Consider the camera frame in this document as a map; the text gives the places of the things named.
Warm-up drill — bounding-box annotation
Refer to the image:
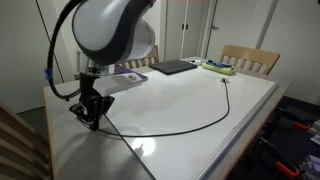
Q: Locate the yellow-green cloth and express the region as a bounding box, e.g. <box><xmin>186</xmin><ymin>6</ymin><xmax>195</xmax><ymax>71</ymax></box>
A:
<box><xmin>202</xmin><ymin>63</ymin><xmax>235</xmax><ymax>75</ymax></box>

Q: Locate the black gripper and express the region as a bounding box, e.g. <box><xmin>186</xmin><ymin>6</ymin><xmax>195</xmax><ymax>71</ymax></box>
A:
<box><xmin>69</xmin><ymin>73</ymin><xmax>115</xmax><ymax>131</ymax></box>

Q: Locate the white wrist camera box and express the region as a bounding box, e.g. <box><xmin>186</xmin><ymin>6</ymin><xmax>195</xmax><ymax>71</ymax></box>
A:
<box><xmin>93</xmin><ymin>73</ymin><xmax>144</xmax><ymax>96</ymax></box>

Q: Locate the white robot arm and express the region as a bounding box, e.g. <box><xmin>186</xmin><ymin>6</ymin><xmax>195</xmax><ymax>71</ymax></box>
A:
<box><xmin>70</xmin><ymin>0</ymin><xmax>156</xmax><ymax>131</ymax></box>

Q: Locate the purple notebook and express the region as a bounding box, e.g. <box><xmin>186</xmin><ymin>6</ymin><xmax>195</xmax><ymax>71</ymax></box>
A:
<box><xmin>114</xmin><ymin>65</ymin><xmax>148</xmax><ymax>81</ymax></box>

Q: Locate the wooden chair near corner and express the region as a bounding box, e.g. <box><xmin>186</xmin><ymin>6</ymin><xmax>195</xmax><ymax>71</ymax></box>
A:
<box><xmin>0</xmin><ymin>103</ymin><xmax>53</xmax><ymax>180</ymax></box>

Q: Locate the wooden chair far left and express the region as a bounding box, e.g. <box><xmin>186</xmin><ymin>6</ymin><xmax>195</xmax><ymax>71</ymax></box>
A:
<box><xmin>121</xmin><ymin>45</ymin><xmax>159</xmax><ymax>69</ymax></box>

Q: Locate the small white charger with cable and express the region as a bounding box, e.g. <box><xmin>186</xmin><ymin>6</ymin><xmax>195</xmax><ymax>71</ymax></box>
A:
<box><xmin>189</xmin><ymin>60</ymin><xmax>202</xmax><ymax>66</ymax></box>

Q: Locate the white whiteboard mat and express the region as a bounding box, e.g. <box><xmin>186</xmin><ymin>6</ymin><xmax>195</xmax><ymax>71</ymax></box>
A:
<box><xmin>100</xmin><ymin>67</ymin><xmax>277</xmax><ymax>180</ymax></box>

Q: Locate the black charger cable white adapter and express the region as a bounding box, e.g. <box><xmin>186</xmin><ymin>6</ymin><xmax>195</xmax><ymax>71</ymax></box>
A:
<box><xmin>98</xmin><ymin>78</ymin><xmax>230</xmax><ymax>138</ymax></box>

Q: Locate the wooden chair far right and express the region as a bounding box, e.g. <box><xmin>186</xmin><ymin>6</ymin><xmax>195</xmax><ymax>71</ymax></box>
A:
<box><xmin>219</xmin><ymin>45</ymin><xmax>280</xmax><ymax>75</ymax></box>

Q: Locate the blue cloth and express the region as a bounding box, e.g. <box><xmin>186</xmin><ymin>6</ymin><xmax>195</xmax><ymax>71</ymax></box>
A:
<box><xmin>206</xmin><ymin>59</ymin><xmax>233</xmax><ymax>68</ymax></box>

